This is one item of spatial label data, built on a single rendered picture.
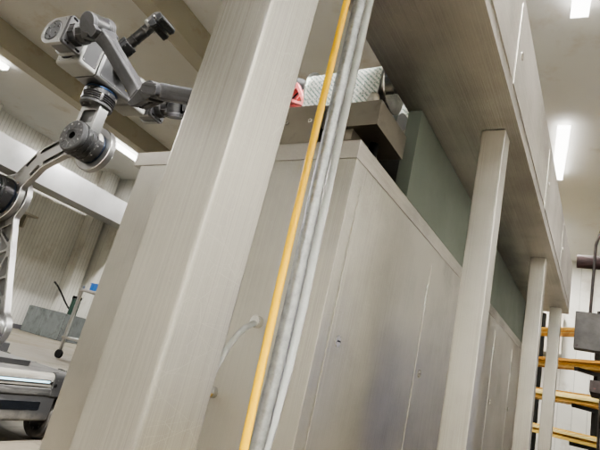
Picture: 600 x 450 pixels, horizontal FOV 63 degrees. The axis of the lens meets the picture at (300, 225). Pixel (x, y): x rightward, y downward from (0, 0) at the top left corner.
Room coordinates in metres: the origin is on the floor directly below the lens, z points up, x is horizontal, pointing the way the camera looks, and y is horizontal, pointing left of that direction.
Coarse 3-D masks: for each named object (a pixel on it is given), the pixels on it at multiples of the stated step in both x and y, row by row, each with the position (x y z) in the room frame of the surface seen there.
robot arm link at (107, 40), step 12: (84, 12) 1.52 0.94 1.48; (84, 24) 1.54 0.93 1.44; (96, 24) 1.53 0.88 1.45; (96, 36) 1.54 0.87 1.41; (108, 36) 1.54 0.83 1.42; (108, 48) 1.54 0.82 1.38; (120, 48) 1.55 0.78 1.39; (120, 60) 1.53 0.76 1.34; (120, 72) 1.55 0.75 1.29; (132, 72) 1.54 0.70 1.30; (132, 84) 1.53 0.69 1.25; (132, 96) 1.53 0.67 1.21; (144, 96) 1.50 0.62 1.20; (156, 96) 1.51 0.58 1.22; (144, 108) 1.59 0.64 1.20
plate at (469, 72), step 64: (384, 0) 0.75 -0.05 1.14; (448, 0) 0.71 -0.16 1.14; (512, 0) 0.85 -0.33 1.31; (384, 64) 0.94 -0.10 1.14; (448, 64) 0.88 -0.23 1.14; (512, 64) 0.91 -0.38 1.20; (448, 128) 1.13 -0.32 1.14; (512, 128) 1.06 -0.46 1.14; (512, 192) 1.41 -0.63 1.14; (512, 256) 2.02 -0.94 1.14
